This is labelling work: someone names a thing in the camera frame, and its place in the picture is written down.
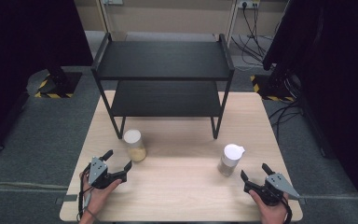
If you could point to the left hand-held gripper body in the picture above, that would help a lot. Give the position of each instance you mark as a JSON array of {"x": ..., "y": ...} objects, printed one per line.
[{"x": 98, "y": 169}]

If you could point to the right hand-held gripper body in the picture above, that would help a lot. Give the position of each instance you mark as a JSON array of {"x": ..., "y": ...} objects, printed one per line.
[{"x": 276, "y": 183}]

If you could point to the jar with yellow contents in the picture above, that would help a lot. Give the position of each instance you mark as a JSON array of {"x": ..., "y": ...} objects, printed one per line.
[{"x": 135, "y": 147}]

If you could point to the jar with white spouted lid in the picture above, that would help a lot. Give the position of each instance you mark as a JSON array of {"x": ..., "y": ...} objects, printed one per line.
[{"x": 231, "y": 157}]

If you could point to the black two-tier shelf rack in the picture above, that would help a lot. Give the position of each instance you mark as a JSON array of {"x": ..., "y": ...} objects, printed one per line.
[{"x": 164, "y": 60}]

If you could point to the person's left hand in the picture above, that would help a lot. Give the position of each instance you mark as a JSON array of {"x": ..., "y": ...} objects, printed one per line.
[{"x": 98, "y": 199}]

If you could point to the person's right hand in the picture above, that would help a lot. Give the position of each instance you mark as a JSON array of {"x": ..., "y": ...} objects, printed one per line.
[{"x": 273, "y": 213}]

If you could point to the stand base with striped tape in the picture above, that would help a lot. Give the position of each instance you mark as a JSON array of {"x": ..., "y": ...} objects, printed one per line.
[
  {"x": 270, "y": 88},
  {"x": 59, "y": 85}
]

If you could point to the dark curtain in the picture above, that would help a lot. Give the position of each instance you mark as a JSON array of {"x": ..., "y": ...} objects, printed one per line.
[
  {"x": 21, "y": 46},
  {"x": 332, "y": 77}
]

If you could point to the white wall socket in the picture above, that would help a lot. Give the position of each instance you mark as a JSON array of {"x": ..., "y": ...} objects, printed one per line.
[{"x": 112, "y": 1}]

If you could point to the wall socket with black plugs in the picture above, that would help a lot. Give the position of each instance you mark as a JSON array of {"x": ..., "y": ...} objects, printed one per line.
[{"x": 248, "y": 3}]

